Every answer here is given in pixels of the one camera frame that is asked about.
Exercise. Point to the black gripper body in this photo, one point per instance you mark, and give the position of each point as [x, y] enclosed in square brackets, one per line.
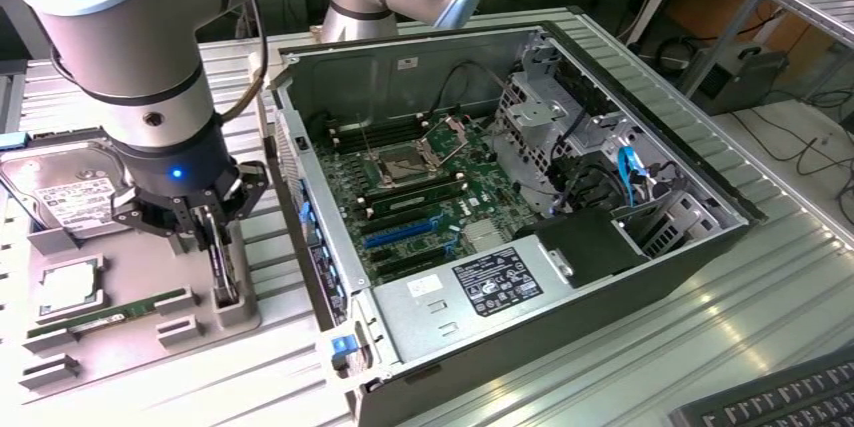
[176, 167]

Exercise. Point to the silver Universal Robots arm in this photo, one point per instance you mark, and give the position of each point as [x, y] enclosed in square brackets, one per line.
[134, 22]

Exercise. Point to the grey parts rack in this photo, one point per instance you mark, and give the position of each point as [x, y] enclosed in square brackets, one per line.
[127, 307]

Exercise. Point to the silver hard disk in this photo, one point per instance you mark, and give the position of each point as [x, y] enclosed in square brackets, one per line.
[54, 187]

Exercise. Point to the silver CPU chip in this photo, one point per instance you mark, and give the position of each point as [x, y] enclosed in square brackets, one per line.
[67, 289]

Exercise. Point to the green RAM stick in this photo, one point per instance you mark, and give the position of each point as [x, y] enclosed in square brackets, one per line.
[114, 314]

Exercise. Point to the thin metal locking lever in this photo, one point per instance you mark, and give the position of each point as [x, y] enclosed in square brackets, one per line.
[366, 139]

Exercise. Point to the black RAM slot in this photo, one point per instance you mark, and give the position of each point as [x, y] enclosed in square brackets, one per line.
[377, 132]

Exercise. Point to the CPU socket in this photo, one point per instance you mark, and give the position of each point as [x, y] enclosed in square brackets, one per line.
[401, 167]

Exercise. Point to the blue expansion slot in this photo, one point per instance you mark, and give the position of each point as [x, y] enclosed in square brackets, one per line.
[397, 235]

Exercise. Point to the installed dark RAM stick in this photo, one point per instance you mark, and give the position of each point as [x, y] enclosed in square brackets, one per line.
[417, 199]

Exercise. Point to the green motherboard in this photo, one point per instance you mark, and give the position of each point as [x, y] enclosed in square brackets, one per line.
[427, 207]

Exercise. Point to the black expansion slot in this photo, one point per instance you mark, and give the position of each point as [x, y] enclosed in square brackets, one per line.
[407, 254]

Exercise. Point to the metal socket cover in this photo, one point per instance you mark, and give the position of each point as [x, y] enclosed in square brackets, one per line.
[442, 139]

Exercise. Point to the blue case latch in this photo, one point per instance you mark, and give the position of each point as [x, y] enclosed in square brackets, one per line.
[343, 345]

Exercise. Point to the small silver heatsink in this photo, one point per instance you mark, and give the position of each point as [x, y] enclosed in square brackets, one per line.
[486, 237]

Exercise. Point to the grey power supply unit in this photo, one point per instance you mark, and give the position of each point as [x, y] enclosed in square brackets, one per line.
[481, 297]

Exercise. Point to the metal disk bay cage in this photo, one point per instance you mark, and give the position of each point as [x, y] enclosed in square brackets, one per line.
[541, 142]

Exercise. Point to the open black PC case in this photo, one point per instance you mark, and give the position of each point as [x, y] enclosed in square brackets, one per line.
[601, 327]

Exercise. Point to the black keyboard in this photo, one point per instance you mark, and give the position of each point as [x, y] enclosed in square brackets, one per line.
[781, 399]

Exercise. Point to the grey metal frame table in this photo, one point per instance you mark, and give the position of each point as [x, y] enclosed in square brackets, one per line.
[801, 7]

